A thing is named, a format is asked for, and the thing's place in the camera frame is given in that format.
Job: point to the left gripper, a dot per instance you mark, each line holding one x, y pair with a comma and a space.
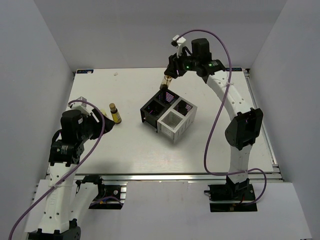
98, 125

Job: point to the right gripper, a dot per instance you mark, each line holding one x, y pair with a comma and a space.
174, 65

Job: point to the yellow-label condiment bottle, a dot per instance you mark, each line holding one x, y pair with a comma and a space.
115, 113

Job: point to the gold-rimmed dark spice bottle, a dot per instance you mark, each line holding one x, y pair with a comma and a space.
165, 83

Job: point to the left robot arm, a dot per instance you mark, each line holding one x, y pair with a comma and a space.
62, 215

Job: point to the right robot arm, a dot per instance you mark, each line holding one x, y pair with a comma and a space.
245, 121

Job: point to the black two-slot organizer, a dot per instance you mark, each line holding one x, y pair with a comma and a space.
157, 106

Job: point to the white two-slot organizer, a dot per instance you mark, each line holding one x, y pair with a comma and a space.
172, 124

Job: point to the blue label sticker right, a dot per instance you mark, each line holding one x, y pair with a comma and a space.
234, 69

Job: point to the blue label sticker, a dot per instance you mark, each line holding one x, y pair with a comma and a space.
234, 69
84, 71

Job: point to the blue label sticker left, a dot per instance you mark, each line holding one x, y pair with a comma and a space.
84, 71

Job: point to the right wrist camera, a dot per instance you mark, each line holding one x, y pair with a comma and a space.
178, 42

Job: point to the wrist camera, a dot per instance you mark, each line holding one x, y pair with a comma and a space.
178, 42
81, 106

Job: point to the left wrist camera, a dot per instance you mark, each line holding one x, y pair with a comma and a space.
81, 106

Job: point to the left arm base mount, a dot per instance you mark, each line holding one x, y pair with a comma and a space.
108, 197

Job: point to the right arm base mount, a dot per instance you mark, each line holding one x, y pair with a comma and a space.
223, 200

